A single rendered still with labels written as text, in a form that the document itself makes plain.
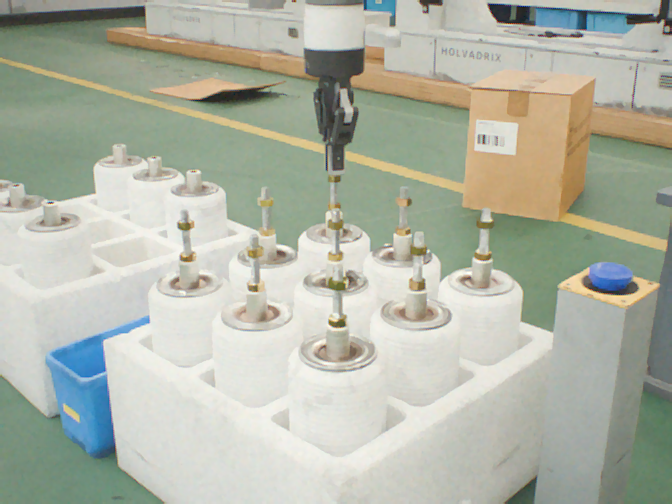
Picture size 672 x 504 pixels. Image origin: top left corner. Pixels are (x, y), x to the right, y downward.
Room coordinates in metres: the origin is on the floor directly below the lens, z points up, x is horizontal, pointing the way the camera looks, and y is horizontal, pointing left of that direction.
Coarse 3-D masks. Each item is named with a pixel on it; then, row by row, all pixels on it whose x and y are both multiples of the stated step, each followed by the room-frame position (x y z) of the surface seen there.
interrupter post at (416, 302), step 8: (408, 288) 0.77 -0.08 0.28; (408, 296) 0.77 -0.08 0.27; (416, 296) 0.76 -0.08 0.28; (424, 296) 0.76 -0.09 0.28; (408, 304) 0.77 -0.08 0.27; (416, 304) 0.76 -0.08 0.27; (424, 304) 0.76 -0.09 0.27; (408, 312) 0.77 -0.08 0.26; (416, 312) 0.76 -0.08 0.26; (424, 312) 0.76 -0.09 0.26
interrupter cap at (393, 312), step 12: (396, 300) 0.80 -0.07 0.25; (432, 300) 0.80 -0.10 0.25; (384, 312) 0.77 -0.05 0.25; (396, 312) 0.77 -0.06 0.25; (432, 312) 0.78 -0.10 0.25; (444, 312) 0.77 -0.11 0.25; (396, 324) 0.74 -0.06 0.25; (408, 324) 0.74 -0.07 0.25; (420, 324) 0.74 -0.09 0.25; (432, 324) 0.74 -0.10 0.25; (444, 324) 0.75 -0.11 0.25
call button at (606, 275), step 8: (600, 264) 0.72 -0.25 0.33; (608, 264) 0.72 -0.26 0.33; (616, 264) 0.72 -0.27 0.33; (592, 272) 0.70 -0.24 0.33; (600, 272) 0.70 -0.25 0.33; (608, 272) 0.70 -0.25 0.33; (616, 272) 0.70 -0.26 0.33; (624, 272) 0.70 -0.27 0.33; (632, 272) 0.70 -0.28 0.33; (592, 280) 0.71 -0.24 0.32; (600, 280) 0.69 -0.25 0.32; (608, 280) 0.69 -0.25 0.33; (616, 280) 0.69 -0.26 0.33; (624, 280) 0.69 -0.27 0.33; (608, 288) 0.69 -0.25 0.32; (616, 288) 0.69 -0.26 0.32; (624, 288) 0.69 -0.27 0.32
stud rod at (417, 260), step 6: (414, 234) 0.77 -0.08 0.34; (420, 234) 0.77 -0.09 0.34; (414, 240) 0.77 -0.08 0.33; (420, 240) 0.77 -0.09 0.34; (420, 246) 0.77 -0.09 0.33; (414, 258) 0.77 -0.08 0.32; (420, 258) 0.77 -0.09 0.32; (414, 264) 0.77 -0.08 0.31; (420, 264) 0.77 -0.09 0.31; (414, 270) 0.77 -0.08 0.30; (420, 270) 0.77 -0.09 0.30; (414, 276) 0.77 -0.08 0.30; (420, 276) 0.77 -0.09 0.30
